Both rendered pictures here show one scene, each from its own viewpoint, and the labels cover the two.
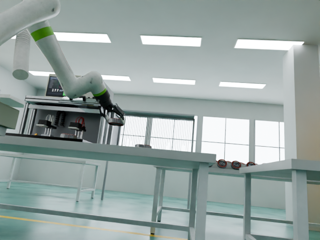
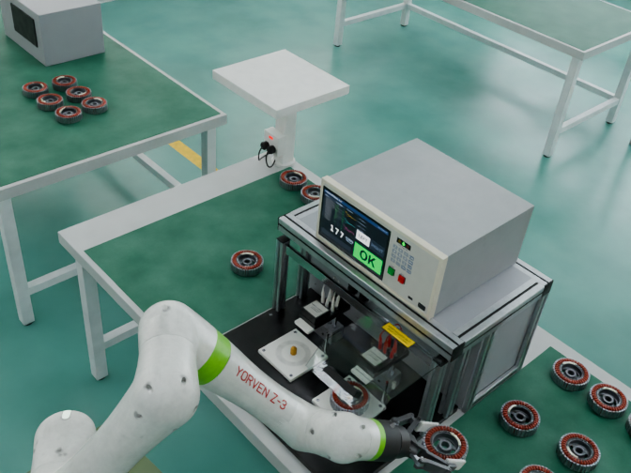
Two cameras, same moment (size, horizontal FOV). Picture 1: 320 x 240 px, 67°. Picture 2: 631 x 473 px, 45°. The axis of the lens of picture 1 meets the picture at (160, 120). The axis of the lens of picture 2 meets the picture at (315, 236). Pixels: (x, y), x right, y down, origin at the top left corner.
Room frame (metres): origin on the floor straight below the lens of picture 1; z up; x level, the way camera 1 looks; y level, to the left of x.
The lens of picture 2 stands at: (0.47, -0.14, 2.45)
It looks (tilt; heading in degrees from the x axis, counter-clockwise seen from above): 38 degrees down; 38
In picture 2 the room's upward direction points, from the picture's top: 6 degrees clockwise
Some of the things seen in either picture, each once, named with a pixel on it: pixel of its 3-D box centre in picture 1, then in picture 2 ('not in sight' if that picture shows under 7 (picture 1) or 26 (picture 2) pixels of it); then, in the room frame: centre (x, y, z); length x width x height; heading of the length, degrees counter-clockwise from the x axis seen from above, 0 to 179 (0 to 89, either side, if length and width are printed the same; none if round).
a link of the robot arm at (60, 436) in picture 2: not in sight; (69, 459); (0.96, 0.86, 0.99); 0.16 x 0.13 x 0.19; 49
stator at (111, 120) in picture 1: (116, 122); (444, 446); (1.63, 0.30, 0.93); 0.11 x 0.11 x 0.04
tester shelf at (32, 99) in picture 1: (78, 108); (410, 253); (2.01, 0.71, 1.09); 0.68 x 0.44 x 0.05; 84
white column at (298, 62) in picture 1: (302, 132); not in sight; (4.34, -2.64, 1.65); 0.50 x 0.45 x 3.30; 174
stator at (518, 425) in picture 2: not in sight; (519, 418); (2.00, 0.25, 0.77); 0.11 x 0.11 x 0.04
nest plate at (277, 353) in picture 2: not in sight; (293, 354); (1.71, 0.86, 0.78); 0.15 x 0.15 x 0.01; 84
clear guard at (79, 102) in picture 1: (85, 106); (384, 357); (1.68, 0.54, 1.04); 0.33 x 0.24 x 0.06; 174
